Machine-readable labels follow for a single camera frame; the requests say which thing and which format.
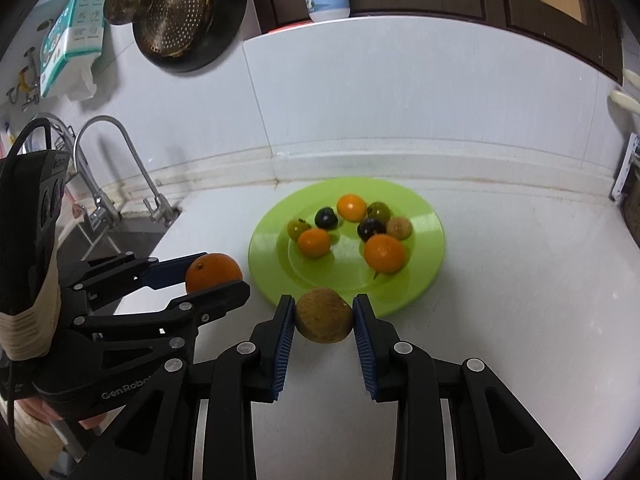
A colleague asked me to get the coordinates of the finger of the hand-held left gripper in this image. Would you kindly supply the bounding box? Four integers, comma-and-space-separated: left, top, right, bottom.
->
75, 252, 209, 311
70, 281, 251, 356

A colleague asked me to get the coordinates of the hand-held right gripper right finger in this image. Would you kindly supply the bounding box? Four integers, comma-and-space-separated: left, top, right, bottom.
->
351, 294, 568, 480

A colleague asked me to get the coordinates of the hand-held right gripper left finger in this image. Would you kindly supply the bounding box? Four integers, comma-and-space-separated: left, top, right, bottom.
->
75, 294, 297, 480

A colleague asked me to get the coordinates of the speckled brown-yellow fruit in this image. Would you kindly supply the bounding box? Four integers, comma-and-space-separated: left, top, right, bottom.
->
294, 287, 354, 345

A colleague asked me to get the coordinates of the large orange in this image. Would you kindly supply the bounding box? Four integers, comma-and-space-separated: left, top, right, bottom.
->
363, 234, 407, 274

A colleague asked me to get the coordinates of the green plate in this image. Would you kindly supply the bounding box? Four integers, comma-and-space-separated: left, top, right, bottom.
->
248, 176, 446, 318

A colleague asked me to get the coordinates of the small tangerine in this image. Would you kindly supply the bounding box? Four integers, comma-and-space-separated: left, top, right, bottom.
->
298, 228, 332, 259

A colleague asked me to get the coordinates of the dark purple plum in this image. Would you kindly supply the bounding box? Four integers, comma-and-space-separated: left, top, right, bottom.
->
357, 218, 387, 242

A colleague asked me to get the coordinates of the smooth yellow fruit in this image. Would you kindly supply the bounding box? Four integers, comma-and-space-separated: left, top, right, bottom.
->
386, 216, 413, 240

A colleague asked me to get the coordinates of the medium orange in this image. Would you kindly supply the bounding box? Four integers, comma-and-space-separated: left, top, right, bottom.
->
336, 194, 368, 222

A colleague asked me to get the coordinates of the person's left hand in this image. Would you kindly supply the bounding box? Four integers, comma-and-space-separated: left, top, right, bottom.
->
17, 395, 108, 432

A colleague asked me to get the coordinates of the kitchen sink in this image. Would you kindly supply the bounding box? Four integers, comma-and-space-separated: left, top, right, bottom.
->
55, 215, 168, 311

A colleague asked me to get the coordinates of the gooseneck faucet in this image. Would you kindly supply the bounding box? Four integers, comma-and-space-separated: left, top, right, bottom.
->
73, 115, 181, 226

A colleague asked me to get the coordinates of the chrome pull-out faucet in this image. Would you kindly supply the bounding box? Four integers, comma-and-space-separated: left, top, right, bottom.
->
35, 112, 123, 231

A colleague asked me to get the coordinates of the tissue pack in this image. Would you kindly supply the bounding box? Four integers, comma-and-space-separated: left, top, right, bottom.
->
39, 0, 110, 101

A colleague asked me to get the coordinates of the brass colander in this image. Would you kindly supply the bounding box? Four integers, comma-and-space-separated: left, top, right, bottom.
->
132, 0, 213, 58

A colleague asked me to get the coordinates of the metal colander pan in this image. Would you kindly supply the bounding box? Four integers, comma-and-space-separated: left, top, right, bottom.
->
131, 0, 248, 73

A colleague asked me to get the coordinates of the metal utensil rack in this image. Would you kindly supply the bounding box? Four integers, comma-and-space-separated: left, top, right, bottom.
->
610, 132, 640, 248

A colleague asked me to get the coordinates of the yellow wall hook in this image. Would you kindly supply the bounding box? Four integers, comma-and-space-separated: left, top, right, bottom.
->
6, 47, 41, 111

